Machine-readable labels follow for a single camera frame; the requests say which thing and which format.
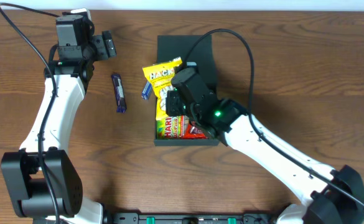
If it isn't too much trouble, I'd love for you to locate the yellow Hacks candy bag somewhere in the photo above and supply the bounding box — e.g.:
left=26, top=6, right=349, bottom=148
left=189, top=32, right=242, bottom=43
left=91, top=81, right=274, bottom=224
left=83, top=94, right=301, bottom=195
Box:
left=142, top=57, right=182, bottom=121

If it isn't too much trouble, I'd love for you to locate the red Hacks candy bag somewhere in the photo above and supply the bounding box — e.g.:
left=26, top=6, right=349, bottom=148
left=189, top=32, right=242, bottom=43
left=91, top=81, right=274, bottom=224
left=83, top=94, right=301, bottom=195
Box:
left=181, top=120, right=207, bottom=139

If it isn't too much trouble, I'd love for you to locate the dark green open box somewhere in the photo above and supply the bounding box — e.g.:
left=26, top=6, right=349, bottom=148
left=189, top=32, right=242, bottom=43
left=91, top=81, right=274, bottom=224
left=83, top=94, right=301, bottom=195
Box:
left=154, top=35, right=219, bottom=147

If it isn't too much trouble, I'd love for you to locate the blue Eclipse mint tin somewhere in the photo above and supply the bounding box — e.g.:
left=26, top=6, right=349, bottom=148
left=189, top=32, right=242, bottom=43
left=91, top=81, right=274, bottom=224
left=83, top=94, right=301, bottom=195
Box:
left=141, top=82, right=152, bottom=100

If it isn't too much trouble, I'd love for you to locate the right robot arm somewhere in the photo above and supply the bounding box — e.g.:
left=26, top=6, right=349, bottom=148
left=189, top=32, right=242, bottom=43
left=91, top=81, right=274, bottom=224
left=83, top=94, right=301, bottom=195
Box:
left=167, top=67, right=364, bottom=223

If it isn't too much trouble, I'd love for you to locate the dark blue chocolate bar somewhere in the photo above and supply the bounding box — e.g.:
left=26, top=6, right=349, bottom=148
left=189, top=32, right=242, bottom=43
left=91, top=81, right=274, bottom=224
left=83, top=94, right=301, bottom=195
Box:
left=111, top=73, right=127, bottom=113

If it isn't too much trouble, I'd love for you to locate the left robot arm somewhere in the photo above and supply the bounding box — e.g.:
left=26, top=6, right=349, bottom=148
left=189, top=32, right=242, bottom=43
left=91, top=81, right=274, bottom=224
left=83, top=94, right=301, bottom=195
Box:
left=1, top=8, right=116, bottom=223

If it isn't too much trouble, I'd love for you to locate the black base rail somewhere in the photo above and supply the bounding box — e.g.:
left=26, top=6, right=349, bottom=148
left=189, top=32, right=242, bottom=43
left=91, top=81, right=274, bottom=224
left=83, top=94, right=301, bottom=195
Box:
left=103, top=212, right=276, bottom=224

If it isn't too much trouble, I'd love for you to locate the Haribo worms gummy bag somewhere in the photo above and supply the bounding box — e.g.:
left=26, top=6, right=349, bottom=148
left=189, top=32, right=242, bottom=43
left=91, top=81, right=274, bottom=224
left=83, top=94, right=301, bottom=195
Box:
left=156, top=116, right=188, bottom=139

